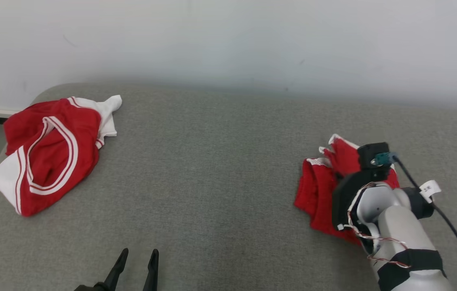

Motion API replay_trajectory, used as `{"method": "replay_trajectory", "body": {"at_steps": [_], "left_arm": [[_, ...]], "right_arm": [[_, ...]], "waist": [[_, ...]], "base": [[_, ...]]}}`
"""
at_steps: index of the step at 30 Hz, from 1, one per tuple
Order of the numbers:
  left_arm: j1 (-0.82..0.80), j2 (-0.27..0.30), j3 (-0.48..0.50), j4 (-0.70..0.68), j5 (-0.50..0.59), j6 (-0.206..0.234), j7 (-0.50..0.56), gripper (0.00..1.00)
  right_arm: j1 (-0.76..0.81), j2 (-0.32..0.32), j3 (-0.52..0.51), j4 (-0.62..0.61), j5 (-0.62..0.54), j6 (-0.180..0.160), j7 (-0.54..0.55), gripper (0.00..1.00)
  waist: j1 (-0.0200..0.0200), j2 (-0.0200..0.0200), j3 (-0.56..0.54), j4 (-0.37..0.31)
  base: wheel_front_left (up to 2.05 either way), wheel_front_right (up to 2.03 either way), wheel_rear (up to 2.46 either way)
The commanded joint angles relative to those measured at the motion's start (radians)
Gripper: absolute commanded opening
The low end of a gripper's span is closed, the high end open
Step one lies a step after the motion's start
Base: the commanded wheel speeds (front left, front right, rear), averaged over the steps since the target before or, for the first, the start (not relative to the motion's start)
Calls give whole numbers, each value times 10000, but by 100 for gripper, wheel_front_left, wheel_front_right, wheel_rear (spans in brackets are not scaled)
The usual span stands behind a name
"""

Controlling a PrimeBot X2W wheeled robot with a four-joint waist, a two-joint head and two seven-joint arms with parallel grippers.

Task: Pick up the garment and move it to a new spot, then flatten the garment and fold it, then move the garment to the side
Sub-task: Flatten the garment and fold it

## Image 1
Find white paper cable tag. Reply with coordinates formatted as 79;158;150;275
419;180;442;203

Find thin red white wires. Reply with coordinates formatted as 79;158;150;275
347;182;411;268

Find red jersey shirt white sleeves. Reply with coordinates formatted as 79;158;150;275
0;95;123;217

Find red shorts white trim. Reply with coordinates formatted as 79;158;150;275
293;133;400;245

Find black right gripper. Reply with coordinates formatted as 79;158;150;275
331;168;390;231

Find thin black cable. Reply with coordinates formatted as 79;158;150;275
392;154;457;285

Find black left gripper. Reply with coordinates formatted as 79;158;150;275
74;248;159;291

